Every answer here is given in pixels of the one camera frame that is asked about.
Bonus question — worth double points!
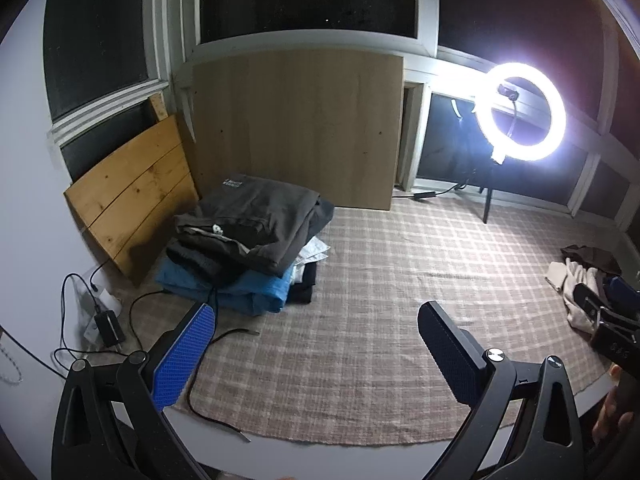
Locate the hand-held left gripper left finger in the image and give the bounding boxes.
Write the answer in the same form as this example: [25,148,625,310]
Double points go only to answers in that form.
[50,301,221,480]

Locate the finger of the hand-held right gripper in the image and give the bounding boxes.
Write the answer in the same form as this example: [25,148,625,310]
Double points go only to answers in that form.
[572,282,613,328]
[605,275,638,311]

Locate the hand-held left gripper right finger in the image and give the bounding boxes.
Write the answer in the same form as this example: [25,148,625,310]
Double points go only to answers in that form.
[417,301,586,480]

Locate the cream knit cardigan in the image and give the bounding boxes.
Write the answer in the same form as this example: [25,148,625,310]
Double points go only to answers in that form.
[545,257,616,333]

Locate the person's right hand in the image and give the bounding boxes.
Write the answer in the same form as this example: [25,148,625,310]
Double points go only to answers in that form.
[592,380,628,448]

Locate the brown garment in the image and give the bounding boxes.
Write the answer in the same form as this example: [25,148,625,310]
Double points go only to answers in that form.
[560,244,623,276]

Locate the black power adapter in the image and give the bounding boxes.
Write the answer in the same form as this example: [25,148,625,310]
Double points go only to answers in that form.
[95,311,126,348]

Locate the blue folded garment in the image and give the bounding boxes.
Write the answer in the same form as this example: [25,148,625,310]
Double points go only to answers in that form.
[154,255,296,317]

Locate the black knit garment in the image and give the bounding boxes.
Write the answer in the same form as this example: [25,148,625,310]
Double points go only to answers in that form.
[166,240,236,286]

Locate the white power strip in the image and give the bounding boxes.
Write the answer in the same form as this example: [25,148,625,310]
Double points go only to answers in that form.
[75,272,123,346]

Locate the checked rug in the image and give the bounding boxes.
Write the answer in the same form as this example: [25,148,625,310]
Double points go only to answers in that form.
[117,195,640,446]

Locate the black folded garment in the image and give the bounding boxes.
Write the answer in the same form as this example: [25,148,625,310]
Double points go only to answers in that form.
[287,262,318,306]

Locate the dark grey folded pants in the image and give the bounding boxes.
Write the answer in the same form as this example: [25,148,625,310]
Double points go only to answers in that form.
[172,174,335,276]

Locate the white printed garment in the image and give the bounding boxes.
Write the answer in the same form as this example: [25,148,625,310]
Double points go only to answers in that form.
[292,237,331,281]

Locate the yellow-brown cardboard box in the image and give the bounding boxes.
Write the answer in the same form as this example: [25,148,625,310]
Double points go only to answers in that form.
[63,114,200,286]

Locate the large plywood board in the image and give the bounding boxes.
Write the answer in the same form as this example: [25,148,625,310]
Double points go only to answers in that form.
[190,55,405,211]

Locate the black cable with inline box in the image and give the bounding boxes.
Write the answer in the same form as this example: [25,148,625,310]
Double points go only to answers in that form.
[392,182,463,201]

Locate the ring light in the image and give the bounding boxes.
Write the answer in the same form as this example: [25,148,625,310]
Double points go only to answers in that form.
[472,62,568,163]

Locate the white beaded cord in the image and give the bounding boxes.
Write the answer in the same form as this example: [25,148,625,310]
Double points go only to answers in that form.
[0,345,23,386]

